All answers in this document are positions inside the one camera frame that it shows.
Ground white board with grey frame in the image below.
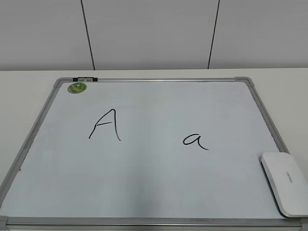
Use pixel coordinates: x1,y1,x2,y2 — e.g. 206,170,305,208
0,77,308,231

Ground white board eraser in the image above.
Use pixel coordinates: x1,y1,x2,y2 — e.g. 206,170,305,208
261,152,308,218

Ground round green magnet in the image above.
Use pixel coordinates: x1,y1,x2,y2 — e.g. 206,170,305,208
67,82,87,94

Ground black grey hanger clip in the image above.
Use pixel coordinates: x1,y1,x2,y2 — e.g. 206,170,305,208
72,77,98,82

